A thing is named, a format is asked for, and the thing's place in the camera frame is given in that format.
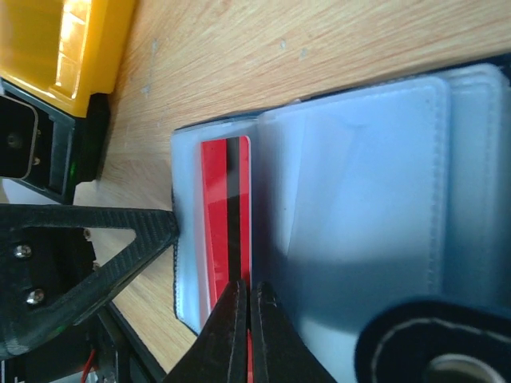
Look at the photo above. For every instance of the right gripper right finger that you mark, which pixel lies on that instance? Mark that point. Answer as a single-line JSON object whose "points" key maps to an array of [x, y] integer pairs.
{"points": [[278, 352]]}

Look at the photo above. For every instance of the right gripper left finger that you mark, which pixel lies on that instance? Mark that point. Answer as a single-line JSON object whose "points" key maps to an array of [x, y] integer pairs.
{"points": [[220, 352]]}

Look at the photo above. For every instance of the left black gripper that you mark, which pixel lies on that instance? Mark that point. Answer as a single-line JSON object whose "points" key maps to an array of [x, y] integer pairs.
{"points": [[48, 281]]}

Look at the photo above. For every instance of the red black stripe card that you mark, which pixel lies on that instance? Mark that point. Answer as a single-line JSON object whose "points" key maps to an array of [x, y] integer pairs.
{"points": [[226, 187]]}

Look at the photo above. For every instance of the navy blue card holder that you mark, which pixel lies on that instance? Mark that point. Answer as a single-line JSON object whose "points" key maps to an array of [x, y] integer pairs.
{"points": [[380, 217]]}

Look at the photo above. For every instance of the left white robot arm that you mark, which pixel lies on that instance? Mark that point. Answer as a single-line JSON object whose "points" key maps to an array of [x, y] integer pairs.
{"points": [[68, 152]]}

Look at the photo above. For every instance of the yellow bin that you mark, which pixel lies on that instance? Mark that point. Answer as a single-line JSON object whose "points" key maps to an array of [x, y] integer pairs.
{"points": [[63, 52]]}

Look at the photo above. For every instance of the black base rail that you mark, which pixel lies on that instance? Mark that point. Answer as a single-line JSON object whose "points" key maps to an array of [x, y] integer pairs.
{"points": [[103, 349]]}

